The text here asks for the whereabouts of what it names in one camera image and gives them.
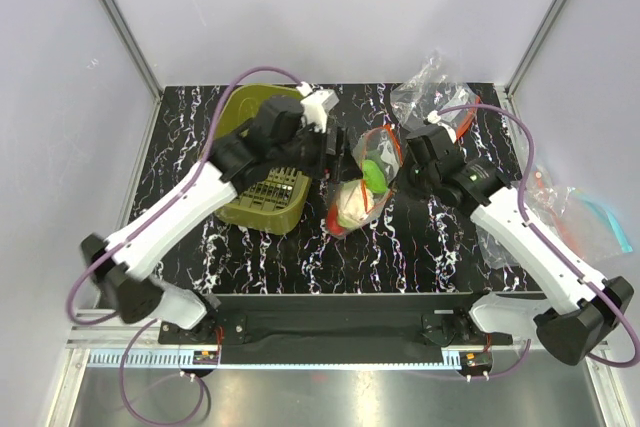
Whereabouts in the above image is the aluminium rail frame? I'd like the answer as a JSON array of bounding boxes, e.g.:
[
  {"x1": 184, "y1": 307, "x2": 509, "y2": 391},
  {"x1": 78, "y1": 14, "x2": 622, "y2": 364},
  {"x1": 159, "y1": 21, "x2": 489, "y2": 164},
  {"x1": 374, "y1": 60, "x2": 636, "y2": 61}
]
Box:
[{"x1": 46, "y1": 310, "x2": 638, "y2": 426}]

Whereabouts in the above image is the white toy cauliflower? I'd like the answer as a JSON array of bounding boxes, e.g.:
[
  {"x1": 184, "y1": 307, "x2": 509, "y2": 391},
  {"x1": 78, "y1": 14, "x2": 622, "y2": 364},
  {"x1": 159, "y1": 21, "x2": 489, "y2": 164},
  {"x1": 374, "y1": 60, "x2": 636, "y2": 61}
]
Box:
[{"x1": 336, "y1": 181, "x2": 374, "y2": 229}]

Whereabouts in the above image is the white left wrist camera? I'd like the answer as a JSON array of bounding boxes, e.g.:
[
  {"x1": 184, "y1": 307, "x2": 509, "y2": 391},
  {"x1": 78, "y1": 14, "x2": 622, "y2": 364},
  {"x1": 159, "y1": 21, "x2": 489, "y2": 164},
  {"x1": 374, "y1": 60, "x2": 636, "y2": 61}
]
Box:
[{"x1": 296, "y1": 82, "x2": 338, "y2": 133}]

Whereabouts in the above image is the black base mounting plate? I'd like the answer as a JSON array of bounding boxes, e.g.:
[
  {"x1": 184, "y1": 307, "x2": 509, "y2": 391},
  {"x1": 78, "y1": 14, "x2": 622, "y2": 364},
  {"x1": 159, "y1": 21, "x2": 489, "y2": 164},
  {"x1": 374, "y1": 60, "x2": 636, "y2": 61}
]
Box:
[{"x1": 159, "y1": 294, "x2": 486, "y2": 347}]

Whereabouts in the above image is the purple cable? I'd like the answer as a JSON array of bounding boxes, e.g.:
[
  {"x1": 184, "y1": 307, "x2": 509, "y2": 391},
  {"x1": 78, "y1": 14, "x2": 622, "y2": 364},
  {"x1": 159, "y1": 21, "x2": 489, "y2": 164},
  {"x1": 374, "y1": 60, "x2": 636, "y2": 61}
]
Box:
[
  {"x1": 424, "y1": 104, "x2": 640, "y2": 382},
  {"x1": 65, "y1": 66, "x2": 309, "y2": 426}
]

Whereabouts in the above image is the clear blue-zip bag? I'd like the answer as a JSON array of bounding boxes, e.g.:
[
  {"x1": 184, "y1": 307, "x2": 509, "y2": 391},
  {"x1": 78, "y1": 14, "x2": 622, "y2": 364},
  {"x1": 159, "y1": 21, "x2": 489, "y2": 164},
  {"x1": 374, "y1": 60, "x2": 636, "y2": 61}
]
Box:
[{"x1": 524, "y1": 164, "x2": 633, "y2": 264}]

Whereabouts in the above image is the olive green plastic basket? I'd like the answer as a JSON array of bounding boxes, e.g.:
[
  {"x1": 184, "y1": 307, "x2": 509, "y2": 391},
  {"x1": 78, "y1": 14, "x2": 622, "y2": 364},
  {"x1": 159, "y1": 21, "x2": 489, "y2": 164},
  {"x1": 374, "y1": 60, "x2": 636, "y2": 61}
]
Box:
[{"x1": 208, "y1": 84, "x2": 314, "y2": 236}]

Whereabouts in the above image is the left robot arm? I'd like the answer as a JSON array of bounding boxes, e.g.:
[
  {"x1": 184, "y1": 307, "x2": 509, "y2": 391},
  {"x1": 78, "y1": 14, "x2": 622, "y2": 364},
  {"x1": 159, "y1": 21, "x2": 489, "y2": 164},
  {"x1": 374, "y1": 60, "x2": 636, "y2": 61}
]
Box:
[{"x1": 80, "y1": 89, "x2": 362, "y2": 343}]

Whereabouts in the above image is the red orange toy mango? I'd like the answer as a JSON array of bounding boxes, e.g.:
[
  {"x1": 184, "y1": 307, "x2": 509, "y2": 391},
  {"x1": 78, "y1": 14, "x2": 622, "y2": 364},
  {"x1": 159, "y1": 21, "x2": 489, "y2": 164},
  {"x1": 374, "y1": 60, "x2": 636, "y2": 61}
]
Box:
[{"x1": 326, "y1": 215, "x2": 345, "y2": 237}]

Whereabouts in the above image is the clear red-zip bag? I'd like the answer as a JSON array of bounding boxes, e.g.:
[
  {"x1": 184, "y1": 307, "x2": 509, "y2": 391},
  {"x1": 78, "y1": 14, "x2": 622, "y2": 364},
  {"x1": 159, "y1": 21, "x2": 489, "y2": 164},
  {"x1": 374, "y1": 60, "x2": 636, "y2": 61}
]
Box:
[{"x1": 326, "y1": 125, "x2": 403, "y2": 238}]

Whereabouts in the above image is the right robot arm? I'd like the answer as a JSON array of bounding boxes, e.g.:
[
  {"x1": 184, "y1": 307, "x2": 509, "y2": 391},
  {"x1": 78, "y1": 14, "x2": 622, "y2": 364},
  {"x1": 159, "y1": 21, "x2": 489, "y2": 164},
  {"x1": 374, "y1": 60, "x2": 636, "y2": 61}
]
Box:
[{"x1": 397, "y1": 124, "x2": 634, "y2": 365}]

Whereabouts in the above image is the black marble pattern mat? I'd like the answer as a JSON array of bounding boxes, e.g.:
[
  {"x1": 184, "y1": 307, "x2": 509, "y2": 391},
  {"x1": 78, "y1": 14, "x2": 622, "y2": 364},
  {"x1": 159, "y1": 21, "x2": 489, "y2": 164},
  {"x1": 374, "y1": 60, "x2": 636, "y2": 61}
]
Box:
[{"x1": 129, "y1": 83, "x2": 539, "y2": 295}]

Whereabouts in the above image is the clear bag under arm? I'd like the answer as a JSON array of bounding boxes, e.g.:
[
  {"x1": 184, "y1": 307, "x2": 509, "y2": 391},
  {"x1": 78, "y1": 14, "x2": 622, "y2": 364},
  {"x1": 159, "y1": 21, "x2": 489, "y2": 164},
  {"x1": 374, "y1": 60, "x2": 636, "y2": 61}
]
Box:
[{"x1": 475, "y1": 224, "x2": 519, "y2": 270}]

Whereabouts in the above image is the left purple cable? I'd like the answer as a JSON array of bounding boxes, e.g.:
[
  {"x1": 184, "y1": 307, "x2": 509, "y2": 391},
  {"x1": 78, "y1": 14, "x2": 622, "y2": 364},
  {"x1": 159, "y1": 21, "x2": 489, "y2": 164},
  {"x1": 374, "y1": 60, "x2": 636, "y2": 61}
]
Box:
[{"x1": 65, "y1": 66, "x2": 309, "y2": 426}]

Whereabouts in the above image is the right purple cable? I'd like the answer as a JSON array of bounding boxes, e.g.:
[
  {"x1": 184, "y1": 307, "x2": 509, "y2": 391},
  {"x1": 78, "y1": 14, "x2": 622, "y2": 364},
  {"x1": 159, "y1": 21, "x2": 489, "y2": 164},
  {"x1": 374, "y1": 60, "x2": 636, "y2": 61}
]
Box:
[{"x1": 424, "y1": 104, "x2": 640, "y2": 382}]

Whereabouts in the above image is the clear bag at back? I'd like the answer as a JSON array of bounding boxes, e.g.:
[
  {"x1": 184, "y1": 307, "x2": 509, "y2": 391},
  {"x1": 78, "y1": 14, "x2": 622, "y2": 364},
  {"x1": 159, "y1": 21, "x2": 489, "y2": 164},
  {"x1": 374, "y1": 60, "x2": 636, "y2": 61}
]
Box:
[{"x1": 390, "y1": 50, "x2": 481, "y2": 139}]

